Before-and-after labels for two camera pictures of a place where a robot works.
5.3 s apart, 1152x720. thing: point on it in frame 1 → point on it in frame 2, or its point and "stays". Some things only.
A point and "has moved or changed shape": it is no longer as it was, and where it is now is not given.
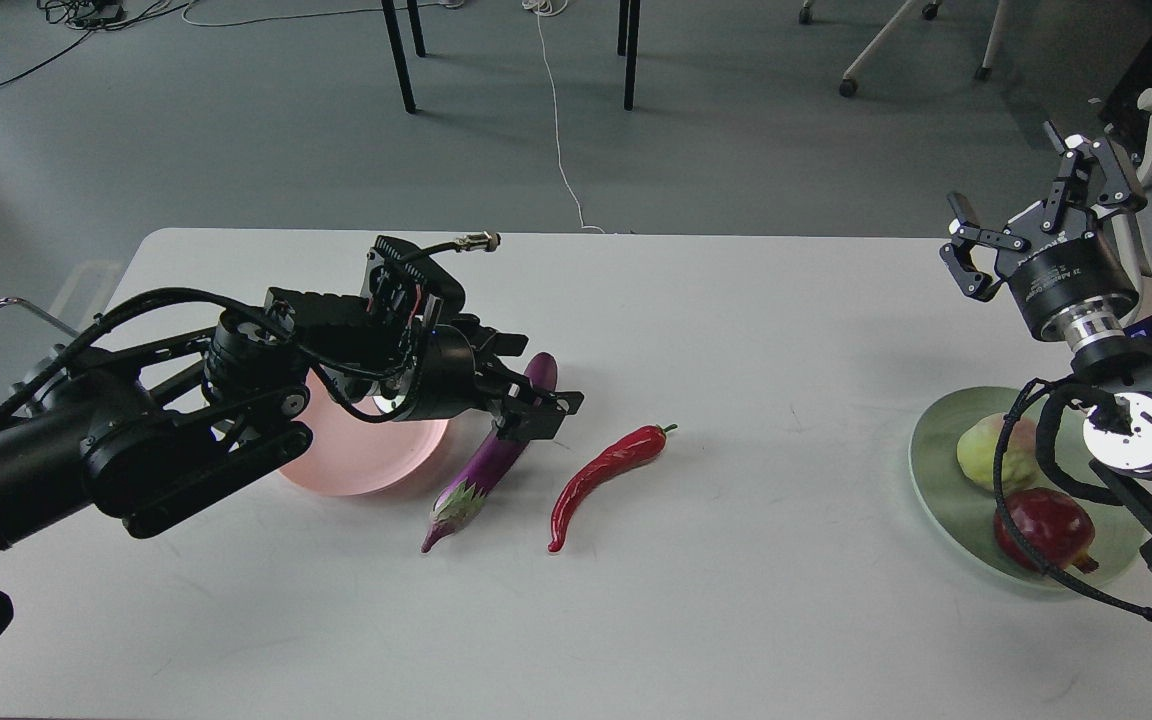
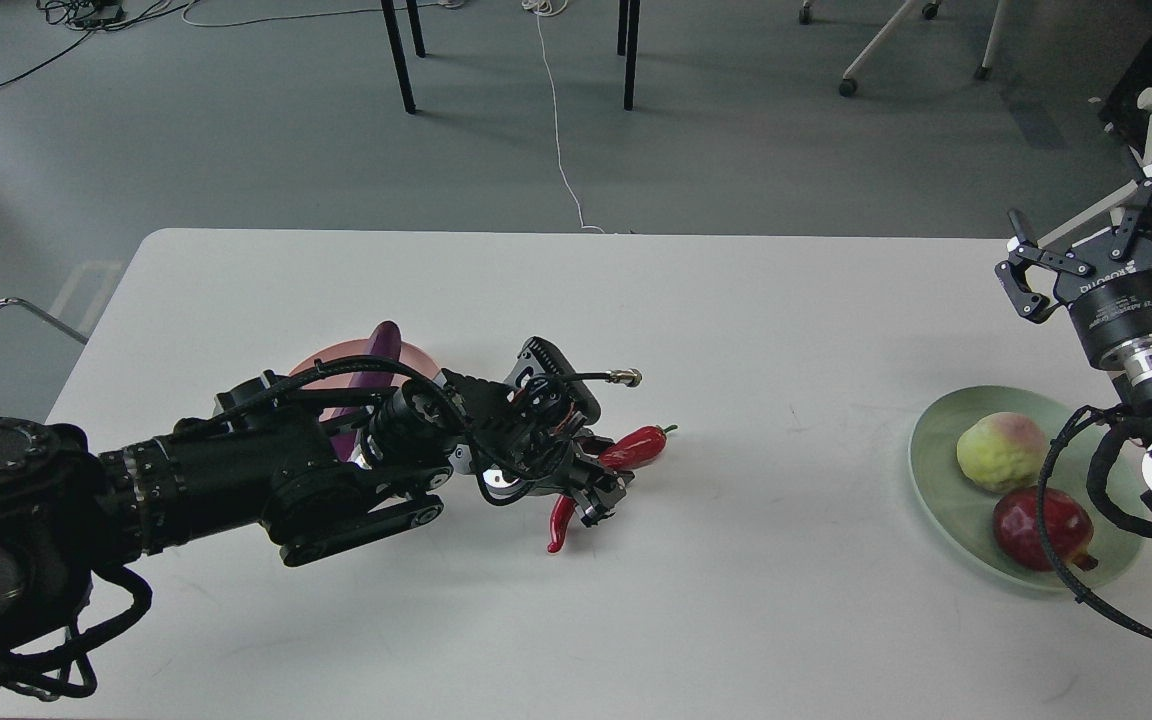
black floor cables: (93, 15) stays
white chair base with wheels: (849, 83) stays
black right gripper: (1071, 284) → (1123, 288)
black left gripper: (447, 382) → (564, 462)
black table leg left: (399, 54) stays
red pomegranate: (1054, 523) stays
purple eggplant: (498, 455) has moved or changed shape
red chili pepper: (638, 445) stays
